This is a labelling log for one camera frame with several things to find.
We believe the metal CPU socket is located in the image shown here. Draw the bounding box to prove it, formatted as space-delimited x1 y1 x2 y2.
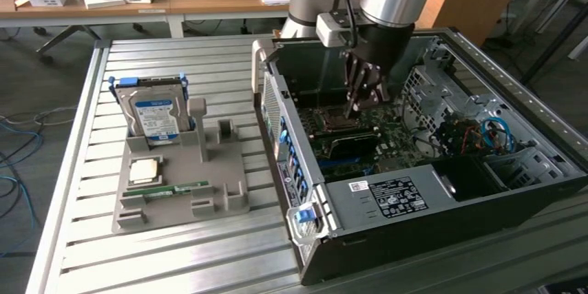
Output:
314 105 365 130

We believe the hard disk in blue caddy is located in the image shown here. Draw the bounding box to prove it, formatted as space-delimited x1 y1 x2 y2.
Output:
106 72 190 147

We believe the black open PC case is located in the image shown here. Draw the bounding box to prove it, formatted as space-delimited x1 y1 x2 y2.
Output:
250 26 588 286

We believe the grey power supply unit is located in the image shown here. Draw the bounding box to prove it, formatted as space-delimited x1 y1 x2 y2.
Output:
322 164 460 237

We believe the blue SATA wire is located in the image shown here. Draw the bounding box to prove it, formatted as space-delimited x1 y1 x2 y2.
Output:
480 116 516 154

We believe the dark camera cable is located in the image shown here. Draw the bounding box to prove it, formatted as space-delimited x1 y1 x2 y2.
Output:
333 0 369 49

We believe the wooden cabinet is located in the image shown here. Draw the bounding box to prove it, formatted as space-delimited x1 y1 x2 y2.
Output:
418 0 534 48

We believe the green motherboard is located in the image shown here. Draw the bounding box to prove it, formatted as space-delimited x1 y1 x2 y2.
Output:
293 90 442 183

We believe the white floor cable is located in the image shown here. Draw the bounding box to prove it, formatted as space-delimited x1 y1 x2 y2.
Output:
0 105 77 128

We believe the perforated metal drive cage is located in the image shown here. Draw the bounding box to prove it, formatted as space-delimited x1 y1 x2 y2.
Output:
400 65 465 133

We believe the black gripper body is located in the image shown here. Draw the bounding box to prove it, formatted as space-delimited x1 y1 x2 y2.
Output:
350 22 417 75

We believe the green RAM stick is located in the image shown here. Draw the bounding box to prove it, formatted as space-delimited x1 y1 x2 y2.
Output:
122 180 213 199

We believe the CPU chip with metal lid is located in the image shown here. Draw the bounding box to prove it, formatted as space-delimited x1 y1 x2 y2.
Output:
128 159 162 185

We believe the black power wire bundle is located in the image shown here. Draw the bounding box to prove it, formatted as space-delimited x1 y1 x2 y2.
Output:
433 118 488 157

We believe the blue case latch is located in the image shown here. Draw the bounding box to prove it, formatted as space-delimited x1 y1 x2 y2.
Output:
292 205 324 223

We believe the metal disk bay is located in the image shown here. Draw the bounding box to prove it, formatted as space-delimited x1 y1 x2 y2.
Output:
484 145 569 193

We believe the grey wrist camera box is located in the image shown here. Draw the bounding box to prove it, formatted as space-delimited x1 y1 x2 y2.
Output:
314 12 365 48

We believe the green graphics card black shroud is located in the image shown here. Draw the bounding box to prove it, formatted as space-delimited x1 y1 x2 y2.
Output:
326 132 377 158

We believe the grey parts rack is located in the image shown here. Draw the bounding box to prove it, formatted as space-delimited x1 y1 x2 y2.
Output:
110 97 252 235

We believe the blue floor cable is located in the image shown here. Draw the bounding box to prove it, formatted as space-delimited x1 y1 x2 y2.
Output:
0 125 45 259

